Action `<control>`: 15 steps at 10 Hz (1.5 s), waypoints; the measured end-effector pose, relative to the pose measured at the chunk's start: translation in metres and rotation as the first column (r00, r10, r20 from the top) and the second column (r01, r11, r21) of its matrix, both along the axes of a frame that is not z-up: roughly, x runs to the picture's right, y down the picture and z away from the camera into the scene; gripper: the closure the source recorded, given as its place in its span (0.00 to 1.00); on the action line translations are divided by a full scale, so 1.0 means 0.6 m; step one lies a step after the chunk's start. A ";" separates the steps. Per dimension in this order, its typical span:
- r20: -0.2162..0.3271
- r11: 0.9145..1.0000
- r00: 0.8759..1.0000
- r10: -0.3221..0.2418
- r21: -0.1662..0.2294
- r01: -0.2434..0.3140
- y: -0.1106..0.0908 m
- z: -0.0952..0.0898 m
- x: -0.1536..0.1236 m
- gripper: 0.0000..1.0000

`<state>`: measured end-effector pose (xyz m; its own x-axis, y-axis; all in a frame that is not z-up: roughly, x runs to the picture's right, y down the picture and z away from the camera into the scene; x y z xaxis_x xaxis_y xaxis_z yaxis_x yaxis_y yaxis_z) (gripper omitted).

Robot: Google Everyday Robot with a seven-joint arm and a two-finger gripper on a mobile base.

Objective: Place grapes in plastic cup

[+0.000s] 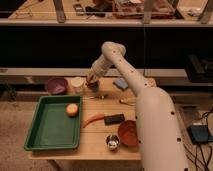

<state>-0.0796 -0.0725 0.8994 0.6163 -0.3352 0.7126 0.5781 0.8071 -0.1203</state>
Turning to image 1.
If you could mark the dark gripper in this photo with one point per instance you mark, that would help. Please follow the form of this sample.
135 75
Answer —
92 84

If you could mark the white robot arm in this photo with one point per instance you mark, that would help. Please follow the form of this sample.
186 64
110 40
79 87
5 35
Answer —
160 141

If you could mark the clear plastic cup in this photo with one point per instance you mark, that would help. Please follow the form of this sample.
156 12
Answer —
77 83

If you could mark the small metal cup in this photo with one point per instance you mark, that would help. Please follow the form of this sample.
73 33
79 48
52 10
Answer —
112 142

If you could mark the metal utensil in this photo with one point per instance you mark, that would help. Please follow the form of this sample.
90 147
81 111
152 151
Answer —
98 97

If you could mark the orange carrot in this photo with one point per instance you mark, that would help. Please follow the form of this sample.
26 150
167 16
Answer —
93 119

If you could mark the yellow apple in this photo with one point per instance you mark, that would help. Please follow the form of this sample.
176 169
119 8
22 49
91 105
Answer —
72 110

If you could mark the wooden spoon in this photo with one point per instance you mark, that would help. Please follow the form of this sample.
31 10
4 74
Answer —
128 101

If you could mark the purple bowl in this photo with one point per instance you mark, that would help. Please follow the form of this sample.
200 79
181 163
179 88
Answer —
56 86

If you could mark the black rectangular block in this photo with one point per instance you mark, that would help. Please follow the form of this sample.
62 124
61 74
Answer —
114 119

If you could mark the wooden table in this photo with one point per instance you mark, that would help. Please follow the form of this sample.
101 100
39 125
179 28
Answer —
92 139

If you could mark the green plastic tray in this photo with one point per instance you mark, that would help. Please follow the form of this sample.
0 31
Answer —
51 127

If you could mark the orange bowl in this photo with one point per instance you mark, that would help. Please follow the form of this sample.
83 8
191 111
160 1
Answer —
127 133

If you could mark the black box on right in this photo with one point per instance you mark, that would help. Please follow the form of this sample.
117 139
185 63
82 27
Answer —
199 70

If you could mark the black foot pedal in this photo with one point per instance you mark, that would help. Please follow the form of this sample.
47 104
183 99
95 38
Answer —
199 134

